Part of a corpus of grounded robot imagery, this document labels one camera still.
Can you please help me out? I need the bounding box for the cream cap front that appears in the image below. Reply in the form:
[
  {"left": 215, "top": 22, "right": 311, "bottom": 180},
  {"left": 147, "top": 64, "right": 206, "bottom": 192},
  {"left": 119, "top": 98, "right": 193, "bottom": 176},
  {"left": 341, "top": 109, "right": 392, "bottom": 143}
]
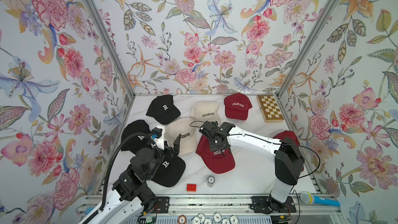
[{"left": 165, "top": 118, "right": 198, "bottom": 155}]

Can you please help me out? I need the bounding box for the cream cap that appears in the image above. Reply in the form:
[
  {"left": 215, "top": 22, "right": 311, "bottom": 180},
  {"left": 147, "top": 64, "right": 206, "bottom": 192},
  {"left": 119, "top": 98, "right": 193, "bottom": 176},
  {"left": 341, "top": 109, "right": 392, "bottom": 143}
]
[
  {"left": 165, "top": 118, "right": 198, "bottom": 155},
  {"left": 189, "top": 101, "right": 222, "bottom": 125}
]

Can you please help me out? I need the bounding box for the red cap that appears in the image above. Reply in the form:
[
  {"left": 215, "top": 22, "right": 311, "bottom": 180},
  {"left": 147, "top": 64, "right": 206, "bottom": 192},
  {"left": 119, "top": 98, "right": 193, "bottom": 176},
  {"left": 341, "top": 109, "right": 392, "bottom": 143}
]
[
  {"left": 273, "top": 130, "right": 300, "bottom": 145},
  {"left": 224, "top": 93, "right": 252, "bottom": 120},
  {"left": 196, "top": 135, "right": 235, "bottom": 174}
]

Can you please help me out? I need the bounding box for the red cap back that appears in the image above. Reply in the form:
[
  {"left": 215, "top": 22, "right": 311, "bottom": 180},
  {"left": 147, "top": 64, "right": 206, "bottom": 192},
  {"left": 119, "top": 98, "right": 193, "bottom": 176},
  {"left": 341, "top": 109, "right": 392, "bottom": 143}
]
[{"left": 224, "top": 93, "right": 252, "bottom": 120}]

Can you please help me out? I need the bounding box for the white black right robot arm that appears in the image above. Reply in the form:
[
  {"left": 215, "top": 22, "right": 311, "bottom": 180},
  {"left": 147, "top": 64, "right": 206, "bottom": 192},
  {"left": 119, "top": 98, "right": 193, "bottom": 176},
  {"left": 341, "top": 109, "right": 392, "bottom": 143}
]
[{"left": 199, "top": 121, "right": 305, "bottom": 204}]

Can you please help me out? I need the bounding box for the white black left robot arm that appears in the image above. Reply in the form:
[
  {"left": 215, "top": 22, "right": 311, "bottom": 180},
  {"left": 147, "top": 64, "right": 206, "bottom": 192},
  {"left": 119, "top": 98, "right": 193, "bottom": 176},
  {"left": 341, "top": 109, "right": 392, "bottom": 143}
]
[{"left": 81, "top": 129, "right": 181, "bottom": 224}]

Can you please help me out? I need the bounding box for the stack of poker chips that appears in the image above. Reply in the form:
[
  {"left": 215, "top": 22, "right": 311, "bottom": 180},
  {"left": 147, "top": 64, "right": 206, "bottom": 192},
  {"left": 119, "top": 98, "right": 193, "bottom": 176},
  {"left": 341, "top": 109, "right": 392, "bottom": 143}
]
[{"left": 207, "top": 176, "right": 215, "bottom": 188}]

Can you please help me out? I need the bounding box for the black cap front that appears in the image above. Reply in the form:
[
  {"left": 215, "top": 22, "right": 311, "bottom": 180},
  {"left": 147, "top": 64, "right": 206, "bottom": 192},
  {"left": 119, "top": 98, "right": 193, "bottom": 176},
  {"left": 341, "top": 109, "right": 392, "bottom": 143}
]
[{"left": 152, "top": 155, "right": 186, "bottom": 188}]

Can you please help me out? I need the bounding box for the black cap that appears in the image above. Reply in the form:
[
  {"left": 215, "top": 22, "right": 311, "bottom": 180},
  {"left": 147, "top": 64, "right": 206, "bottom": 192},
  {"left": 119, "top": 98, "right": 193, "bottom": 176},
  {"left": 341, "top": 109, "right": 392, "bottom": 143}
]
[
  {"left": 121, "top": 120, "right": 151, "bottom": 154},
  {"left": 152, "top": 155, "right": 186, "bottom": 188},
  {"left": 146, "top": 94, "right": 181, "bottom": 125}
]

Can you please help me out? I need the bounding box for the black cap middle left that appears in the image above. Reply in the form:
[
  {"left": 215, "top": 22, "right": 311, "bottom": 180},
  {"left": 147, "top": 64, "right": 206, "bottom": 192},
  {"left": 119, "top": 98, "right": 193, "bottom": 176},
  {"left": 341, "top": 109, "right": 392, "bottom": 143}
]
[{"left": 121, "top": 120, "right": 151, "bottom": 154}]

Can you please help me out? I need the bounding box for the cream cap back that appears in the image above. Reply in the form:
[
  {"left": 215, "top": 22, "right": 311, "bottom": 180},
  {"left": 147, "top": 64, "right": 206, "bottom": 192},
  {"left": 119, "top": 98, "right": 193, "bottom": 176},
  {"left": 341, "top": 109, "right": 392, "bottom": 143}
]
[{"left": 189, "top": 101, "right": 222, "bottom": 125}]

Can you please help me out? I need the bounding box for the black cap back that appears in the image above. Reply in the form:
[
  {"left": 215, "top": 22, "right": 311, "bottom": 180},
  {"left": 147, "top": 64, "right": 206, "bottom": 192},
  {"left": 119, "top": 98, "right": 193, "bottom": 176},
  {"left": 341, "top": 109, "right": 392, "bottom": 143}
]
[{"left": 146, "top": 94, "right": 181, "bottom": 125}]

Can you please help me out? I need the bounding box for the red toy brick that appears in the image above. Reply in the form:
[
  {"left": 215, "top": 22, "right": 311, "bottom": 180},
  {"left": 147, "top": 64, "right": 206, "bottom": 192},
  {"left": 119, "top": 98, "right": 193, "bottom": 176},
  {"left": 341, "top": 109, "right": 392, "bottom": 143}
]
[{"left": 186, "top": 184, "right": 197, "bottom": 192}]

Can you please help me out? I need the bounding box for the wooden chess board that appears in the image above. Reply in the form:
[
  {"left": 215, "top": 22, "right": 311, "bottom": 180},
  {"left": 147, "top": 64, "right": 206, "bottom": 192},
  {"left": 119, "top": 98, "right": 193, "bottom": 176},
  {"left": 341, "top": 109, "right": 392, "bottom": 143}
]
[{"left": 257, "top": 94, "right": 284, "bottom": 123}]

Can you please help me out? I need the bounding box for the orange poker chip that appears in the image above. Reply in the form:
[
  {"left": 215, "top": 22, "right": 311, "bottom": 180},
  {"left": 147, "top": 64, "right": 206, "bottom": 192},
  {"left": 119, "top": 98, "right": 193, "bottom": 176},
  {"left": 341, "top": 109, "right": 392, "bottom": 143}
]
[{"left": 177, "top": 215, "right": 187, "bottom": 224}]

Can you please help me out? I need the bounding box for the white poker chip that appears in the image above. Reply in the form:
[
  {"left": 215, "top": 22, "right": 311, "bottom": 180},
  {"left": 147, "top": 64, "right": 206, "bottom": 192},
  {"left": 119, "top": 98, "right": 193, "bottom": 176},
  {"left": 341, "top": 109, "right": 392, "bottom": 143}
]
[
  {"left": 213, "top": 213, "right": 222, "bottom": 224},
  {"left": 197, "top": 213, "right": 206, "bottom": 223},
  {"left": 230, "top": 215, "right": 239, "bottom": 224},
  {"left": 221, "top": 218, "right": 230, "bottom": 224},
  {"left": 190, "top": 216, "right": 201, "bottom": 224}
]

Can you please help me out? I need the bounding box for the blue toy microphone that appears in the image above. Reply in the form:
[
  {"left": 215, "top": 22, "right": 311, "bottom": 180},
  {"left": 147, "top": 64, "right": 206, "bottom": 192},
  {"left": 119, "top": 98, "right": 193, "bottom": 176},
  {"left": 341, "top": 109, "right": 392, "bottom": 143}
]
[{"left": 300, "top": 192, "right": 341, "bottom": 207}]

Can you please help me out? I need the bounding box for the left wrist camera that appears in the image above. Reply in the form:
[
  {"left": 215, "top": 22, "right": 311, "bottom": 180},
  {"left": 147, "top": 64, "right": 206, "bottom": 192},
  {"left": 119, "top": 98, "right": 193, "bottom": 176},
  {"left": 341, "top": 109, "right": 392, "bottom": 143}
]
[{"left": 150, "top": 125, "right": 165, "bottom": 150}]

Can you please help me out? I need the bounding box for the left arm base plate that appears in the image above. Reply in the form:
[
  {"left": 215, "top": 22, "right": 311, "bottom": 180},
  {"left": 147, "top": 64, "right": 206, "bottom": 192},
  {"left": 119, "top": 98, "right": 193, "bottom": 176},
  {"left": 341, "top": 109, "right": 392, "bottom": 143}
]
[{"left": 146, "top": 197, "right": 170, "bottom": 214}]

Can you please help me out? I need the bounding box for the aluminium front rail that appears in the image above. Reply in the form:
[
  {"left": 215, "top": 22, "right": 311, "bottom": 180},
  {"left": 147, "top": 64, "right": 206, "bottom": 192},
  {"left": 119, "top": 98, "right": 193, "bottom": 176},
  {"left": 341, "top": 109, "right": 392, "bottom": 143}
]
[{"left": 76, "top": 194, "right": 346, "bottom": 217}]

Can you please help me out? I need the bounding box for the black corrugated cable conduit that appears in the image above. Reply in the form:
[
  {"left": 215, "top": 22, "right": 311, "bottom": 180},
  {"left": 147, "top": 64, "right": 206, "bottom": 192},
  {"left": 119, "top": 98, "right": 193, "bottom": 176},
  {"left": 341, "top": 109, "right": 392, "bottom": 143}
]
[{"left": 81, "top": 132, "right": 153, "bottom": 224}]

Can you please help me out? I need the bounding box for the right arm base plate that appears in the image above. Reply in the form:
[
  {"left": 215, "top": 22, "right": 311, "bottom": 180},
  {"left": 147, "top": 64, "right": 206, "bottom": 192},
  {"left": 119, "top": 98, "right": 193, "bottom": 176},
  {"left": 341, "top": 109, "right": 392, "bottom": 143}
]
[{"left": 250, "top": 195, "right": 297, "bottom": 215}]

